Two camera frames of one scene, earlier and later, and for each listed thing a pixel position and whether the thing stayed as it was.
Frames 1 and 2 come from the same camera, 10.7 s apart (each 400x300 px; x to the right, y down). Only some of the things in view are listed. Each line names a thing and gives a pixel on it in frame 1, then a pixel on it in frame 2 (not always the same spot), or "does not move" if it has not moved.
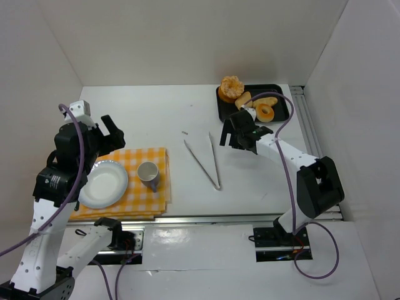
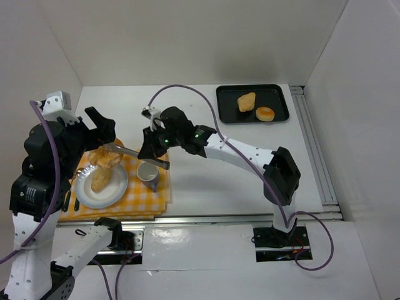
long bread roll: x=269 y=100 -> x=100 y=179
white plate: x=107 y=180 does not move
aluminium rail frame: x=331 y=215 does not move
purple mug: x=149 y=174 does not move
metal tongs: x=217 y=187 -> x=119 y=149
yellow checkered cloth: x=140 y=202 does not move
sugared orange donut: x=230 y=87 -> x=105 y=158
